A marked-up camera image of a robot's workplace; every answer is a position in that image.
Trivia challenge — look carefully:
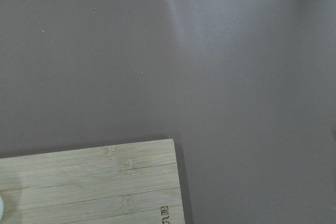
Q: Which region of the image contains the bamboo cutting board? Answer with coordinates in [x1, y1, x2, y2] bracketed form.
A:
[1, 139, 185, 223]

